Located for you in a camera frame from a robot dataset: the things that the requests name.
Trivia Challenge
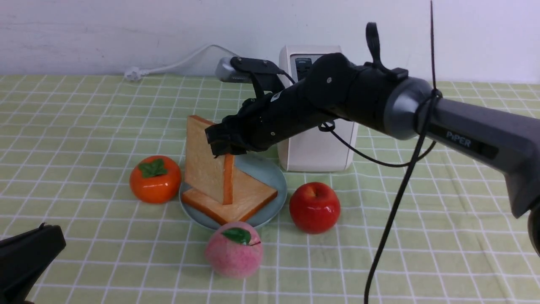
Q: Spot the pink peach with leaf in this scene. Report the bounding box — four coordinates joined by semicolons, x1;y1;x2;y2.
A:
204;222;264;279

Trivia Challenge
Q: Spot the black robot arm left side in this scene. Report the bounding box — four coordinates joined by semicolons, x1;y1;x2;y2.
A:
0;223;66;304

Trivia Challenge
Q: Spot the light blue round plate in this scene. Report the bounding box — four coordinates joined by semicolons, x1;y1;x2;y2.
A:
181;154;288;231

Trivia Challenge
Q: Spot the red apple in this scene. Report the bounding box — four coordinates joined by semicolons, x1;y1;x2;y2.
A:
289;182;341;234

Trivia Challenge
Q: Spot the orange persimmon with green leaf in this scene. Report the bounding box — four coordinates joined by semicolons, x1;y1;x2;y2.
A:
129;155;181;204

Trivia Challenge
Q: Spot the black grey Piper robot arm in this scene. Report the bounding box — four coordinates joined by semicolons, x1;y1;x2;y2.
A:
205;53;540;251

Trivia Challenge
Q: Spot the white toaster power cord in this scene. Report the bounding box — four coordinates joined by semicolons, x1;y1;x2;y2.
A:
124;44;241;83

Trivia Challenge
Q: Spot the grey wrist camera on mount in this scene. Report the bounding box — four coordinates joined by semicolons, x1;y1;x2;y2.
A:
215;56;285;98

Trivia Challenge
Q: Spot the toasted bread slice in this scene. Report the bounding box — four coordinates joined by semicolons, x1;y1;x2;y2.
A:
184;115;235;205
181;168;278;225

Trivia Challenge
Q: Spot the black cable of Piper arm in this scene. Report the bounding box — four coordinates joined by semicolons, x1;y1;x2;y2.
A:
319;0;443;304

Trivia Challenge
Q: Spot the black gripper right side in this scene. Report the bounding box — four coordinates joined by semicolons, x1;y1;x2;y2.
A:
205;80;338;158

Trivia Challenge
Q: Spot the green checkered tablecloth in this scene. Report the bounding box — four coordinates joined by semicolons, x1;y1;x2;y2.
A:
0;75;539;304

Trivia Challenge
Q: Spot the white two-slot toaster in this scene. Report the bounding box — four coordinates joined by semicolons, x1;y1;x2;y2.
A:
277;46;354;172

